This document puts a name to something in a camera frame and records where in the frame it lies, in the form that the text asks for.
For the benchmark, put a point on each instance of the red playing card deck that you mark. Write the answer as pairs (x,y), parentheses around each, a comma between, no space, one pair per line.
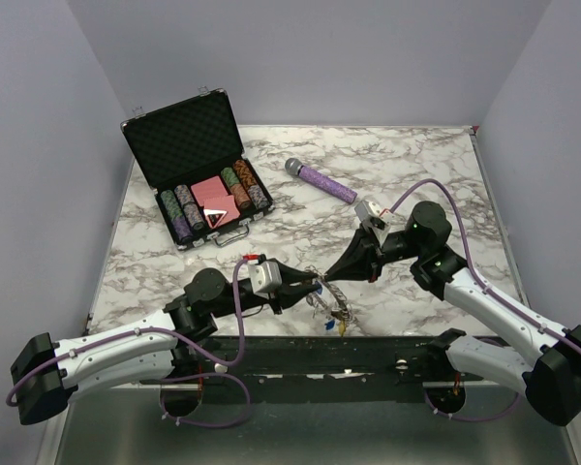
(212,193)

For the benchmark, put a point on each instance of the round metal key ring disc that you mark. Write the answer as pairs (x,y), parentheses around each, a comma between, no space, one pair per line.
(332,303)

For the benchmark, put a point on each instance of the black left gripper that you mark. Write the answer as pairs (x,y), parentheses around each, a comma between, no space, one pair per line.
(290,294)

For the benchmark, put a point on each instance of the purple glitter microphone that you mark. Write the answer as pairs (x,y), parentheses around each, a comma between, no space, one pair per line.
(321,181)

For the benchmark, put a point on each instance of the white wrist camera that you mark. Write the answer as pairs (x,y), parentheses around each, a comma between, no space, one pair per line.
(375,220)
(264,275)

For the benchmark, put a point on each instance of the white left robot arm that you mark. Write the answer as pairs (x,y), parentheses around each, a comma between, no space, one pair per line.
(48,375)

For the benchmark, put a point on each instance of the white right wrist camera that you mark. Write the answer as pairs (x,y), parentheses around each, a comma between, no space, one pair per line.
(375,220)

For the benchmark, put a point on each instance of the black poker chip case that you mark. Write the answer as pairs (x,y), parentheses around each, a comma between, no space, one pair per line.
(186,143)

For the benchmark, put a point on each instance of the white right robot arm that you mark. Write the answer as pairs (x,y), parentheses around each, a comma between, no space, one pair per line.
(542,359)

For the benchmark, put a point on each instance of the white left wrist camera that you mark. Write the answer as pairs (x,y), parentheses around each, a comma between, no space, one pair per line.
(264,275)

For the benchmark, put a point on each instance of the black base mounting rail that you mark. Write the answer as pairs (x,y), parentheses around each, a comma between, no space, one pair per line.
(311,369)

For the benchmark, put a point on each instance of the all in triangle button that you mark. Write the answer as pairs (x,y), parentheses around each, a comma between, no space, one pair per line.
(214,216)

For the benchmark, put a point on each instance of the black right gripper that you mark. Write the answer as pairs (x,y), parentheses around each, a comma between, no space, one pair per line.
(359,262)

